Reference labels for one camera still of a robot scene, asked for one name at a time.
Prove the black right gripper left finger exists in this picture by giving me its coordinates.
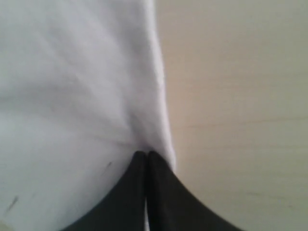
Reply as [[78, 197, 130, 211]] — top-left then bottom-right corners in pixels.
[[64, 151, 147, 231]]

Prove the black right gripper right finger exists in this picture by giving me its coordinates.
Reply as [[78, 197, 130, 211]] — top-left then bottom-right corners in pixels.
[[146, 152, 238, 231]]

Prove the white t-shirt red print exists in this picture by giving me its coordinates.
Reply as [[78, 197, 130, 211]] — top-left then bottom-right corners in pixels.
[[0, 0, 176, 231]]

